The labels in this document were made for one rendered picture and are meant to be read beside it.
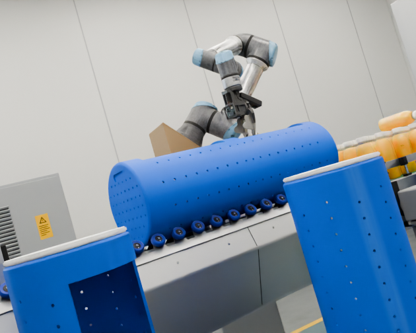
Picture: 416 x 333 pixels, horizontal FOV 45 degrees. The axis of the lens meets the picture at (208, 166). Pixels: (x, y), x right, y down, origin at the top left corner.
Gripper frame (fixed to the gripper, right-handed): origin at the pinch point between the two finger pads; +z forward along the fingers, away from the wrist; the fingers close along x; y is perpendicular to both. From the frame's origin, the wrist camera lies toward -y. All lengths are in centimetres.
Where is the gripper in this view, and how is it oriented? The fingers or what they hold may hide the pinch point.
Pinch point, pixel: (251, 135)
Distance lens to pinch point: 204.2
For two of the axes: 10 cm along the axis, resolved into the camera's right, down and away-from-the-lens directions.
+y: -8.0, 2.0, -5.6
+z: 2.8, 9.6, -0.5
